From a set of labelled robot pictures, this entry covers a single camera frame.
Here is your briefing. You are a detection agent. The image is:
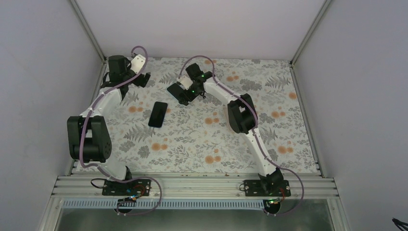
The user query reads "dark blue phone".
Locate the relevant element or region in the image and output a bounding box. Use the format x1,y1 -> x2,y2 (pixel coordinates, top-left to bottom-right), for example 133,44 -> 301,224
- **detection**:
148,102 -> 168,128

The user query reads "beige phone case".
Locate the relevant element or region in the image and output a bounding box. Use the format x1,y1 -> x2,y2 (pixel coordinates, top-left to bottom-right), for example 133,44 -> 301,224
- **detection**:
223,105 -> 234,132

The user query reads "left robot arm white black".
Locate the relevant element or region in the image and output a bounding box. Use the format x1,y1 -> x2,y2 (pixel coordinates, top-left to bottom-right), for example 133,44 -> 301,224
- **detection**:
67,54 -> 151,195

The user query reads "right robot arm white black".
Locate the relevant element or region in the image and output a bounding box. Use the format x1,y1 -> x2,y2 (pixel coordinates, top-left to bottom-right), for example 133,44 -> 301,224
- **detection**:
173,63 -> 283,196

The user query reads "floral patterned table mat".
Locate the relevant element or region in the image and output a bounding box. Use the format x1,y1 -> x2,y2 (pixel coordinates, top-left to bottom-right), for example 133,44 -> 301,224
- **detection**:
106,58 -> 318,173

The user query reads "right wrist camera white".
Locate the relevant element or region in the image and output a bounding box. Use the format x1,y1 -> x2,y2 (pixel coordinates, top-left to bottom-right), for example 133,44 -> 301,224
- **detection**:
177,76 -> 193,90

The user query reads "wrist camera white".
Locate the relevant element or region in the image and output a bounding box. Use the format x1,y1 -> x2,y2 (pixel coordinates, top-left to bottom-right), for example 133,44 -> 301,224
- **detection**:
177,76 -> 193,90
130,54 -> 146,74

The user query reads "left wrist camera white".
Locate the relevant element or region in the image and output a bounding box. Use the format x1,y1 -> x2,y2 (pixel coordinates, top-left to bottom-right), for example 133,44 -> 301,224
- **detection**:
130,54 -> 146,74

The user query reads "left aluminium frame post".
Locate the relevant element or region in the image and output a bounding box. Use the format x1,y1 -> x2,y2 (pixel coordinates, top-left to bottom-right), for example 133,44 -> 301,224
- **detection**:
68,0 -> 106,62

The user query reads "aluminium frame post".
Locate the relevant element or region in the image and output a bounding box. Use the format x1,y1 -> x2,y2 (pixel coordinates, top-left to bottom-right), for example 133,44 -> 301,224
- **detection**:
68,0 -> 106,62
290,0 -> 332,66

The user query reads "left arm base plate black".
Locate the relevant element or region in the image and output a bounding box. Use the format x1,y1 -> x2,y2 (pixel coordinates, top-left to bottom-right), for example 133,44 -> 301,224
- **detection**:
102,179 -> 151,197

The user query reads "slotted cable duct grey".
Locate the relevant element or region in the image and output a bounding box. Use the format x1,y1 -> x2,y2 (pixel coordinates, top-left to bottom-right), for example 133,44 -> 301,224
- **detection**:
62,198 -> 264,210

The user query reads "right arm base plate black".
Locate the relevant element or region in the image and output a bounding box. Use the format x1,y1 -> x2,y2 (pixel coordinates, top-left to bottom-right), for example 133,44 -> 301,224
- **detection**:
243,180 -> 292,197

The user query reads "aluminium mounting rail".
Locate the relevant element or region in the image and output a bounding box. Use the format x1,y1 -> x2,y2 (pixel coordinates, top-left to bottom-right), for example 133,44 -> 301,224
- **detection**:
51,172 -> 339,199

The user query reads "right aluminium frame post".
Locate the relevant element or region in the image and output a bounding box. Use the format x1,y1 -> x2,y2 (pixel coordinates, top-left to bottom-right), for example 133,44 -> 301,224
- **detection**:
290,0 -> 332,66

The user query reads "black cable at corner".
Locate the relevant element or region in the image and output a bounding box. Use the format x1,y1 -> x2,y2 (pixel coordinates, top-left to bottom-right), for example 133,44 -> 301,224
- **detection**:
392,218 -> 408,231

